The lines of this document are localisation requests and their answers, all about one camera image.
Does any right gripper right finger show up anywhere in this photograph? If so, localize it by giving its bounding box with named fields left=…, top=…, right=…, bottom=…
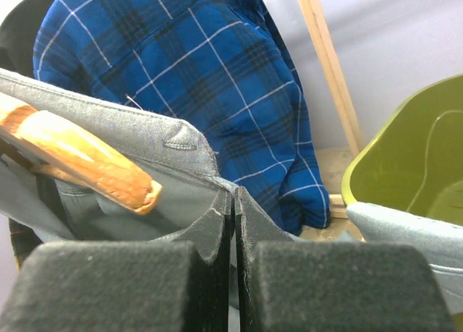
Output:
left=234, top=187, right=456, bottom=331

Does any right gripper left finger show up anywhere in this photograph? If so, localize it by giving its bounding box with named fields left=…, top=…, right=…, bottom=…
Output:
left=1, top=190, right=232, bottom=331

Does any grey shirt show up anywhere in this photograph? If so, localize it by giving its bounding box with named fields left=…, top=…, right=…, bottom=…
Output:
left=1, top=70, right=462, bottom=313

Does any wooden clothes hanger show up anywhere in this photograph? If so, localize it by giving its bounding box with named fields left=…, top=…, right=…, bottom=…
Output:
left=1, top=94, right=162, bottom=215

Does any blue plaid shirt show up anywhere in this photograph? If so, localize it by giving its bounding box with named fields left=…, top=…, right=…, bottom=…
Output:
left=33, top=0, right=331, bottom=235

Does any black shirt with long sleeve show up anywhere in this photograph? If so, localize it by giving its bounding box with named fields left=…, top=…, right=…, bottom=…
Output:
left=1, top=0, right=54, bottom=78

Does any olive green plastic bin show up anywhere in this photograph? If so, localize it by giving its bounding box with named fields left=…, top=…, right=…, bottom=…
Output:
left=341, top=75, right=462, bottom=226

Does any wooden clothes rack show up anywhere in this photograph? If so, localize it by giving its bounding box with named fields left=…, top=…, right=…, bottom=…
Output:
left=293, top=0, right=366, bottom=220

